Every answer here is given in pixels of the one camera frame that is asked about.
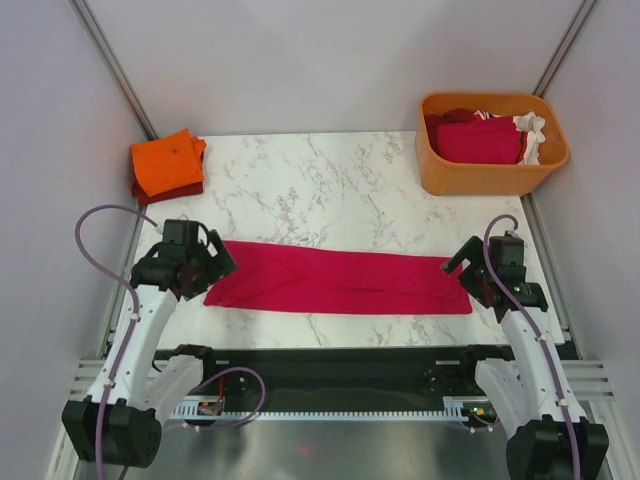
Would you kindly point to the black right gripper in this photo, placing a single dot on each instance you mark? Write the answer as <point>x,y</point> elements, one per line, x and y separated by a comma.
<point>473,252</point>

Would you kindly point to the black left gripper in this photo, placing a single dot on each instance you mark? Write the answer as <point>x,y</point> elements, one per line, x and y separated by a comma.
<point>221,264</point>

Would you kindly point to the crimson pink t-shirt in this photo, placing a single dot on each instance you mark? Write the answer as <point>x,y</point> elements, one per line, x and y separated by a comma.
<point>295,279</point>

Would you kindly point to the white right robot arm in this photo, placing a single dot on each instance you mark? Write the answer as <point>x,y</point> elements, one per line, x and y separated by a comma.
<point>549,434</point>

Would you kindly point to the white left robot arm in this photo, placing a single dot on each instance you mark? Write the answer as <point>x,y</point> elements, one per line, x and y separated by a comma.
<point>121,417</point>

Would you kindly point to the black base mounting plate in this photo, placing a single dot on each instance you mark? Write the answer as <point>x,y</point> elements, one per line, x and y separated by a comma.
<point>351,379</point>

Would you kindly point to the folded orange t-shirt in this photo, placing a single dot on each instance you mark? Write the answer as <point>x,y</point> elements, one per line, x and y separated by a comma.
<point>169,163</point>

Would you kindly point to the orange plastic basket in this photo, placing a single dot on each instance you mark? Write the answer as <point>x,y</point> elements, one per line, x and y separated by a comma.
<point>441,177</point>

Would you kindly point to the crimson t-shirt in basket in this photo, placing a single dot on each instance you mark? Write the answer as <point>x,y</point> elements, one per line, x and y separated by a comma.
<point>457,143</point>

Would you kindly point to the dark red garment in basket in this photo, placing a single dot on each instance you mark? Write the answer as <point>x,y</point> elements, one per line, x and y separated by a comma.
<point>458,115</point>

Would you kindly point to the white t-shirt red print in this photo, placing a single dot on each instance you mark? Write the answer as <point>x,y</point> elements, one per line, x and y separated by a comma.
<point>509,140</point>

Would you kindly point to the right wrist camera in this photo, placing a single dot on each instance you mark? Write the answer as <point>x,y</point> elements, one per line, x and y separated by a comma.
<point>506,251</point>

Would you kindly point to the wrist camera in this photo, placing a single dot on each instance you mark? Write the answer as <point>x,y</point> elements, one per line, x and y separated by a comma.
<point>184,232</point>
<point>506,251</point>

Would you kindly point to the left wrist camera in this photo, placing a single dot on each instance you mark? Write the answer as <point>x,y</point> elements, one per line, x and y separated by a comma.
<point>184,232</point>

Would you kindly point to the white slotted cable duct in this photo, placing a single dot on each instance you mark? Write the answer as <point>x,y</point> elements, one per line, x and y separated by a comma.
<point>453,409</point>

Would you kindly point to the aluminium extrusion rail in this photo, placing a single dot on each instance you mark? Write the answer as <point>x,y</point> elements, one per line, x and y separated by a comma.
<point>587,378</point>

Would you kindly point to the right aluminium corner post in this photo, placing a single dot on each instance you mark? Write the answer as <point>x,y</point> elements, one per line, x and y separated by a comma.
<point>576,25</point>

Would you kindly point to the aluminium corner post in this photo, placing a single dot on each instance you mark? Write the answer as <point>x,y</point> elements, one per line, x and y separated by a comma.
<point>576,25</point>
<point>98,37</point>

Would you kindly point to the left aluminium corner post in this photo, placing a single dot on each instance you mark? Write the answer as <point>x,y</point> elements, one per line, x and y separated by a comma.
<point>98,37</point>

